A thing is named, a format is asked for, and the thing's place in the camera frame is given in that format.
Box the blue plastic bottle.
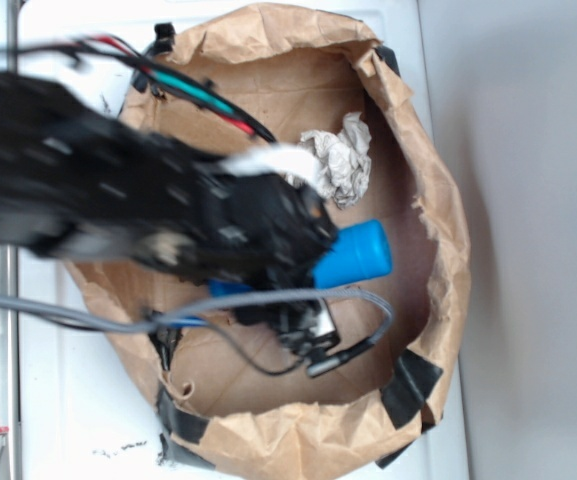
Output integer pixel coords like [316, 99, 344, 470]
[208, 219, 393, 297]

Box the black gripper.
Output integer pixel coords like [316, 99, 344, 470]
[187, 166, 338, 290]

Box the red green black wire bundle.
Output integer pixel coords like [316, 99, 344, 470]
[0, 34, 278, 144]

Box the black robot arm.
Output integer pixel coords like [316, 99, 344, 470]
[0, 72, 338, 289]

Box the crumpled white paper ball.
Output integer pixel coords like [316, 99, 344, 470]
[298, 112, 372, 210]

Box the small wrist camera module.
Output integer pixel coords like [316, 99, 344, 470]
[235, 294, 342, 359]

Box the brown paper bag tray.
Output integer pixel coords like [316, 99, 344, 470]
[64, 2, 472, 480]

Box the grey braided cable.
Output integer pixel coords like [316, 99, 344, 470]
[0, 287, 395, 379]

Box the white cloth wrap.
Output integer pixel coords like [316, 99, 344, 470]
[217, 144, 320, 187]

